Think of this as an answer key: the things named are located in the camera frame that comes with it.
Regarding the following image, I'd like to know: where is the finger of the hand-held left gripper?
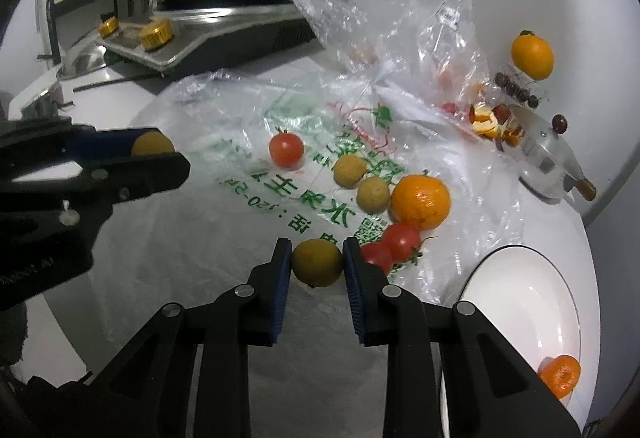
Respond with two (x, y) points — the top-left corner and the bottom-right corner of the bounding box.
(0, 117), (151, 180)
(0, 151), (192, 245)

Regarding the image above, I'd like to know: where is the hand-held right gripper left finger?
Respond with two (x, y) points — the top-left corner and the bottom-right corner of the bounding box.
(75, 238), (293, 438)

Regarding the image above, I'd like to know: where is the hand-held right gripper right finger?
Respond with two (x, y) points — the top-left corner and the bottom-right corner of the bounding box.
(342, 237), (583, 438)

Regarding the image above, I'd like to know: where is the longan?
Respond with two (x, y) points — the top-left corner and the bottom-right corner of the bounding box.
(131, 131), (176, 156)
(333, 154), (370, 187)
(291, 239), (345, 289)
(356, 177), (391, 214)

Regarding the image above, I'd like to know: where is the orange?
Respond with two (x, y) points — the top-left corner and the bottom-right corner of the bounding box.
(390, 173), (452, 231)
(539, 354), (582, 400)
(511, 31), (555, 82)

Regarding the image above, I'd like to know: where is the white plate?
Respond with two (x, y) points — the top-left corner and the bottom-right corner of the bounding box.
(439, 244), (601, 426)

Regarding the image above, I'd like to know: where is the thin black rod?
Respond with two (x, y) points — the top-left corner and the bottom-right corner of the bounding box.
(74, 71), (166, 92)

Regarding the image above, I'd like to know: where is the steel pot lid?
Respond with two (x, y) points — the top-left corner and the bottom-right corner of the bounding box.
(57, 26), (113, 79)

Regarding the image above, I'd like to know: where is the induction cooker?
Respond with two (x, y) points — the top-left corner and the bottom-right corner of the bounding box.
(102, 0), (318, 74)

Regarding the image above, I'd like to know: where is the green printed plastic bag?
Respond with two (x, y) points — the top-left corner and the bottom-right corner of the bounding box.
(90, 68), (501, 314)

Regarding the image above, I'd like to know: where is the orange peel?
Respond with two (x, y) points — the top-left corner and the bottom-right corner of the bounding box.
(470, 86), (523, 149)

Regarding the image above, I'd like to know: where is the glass jar of dates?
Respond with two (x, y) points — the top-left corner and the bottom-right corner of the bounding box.
(492, 63), (548, 111)

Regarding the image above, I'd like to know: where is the clear plastic bag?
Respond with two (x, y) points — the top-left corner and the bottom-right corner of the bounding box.
(250, 0), (506, 154)

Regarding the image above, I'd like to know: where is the steel pot with wooden handle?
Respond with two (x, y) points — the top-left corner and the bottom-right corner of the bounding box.
(505, 106), (598, 205)

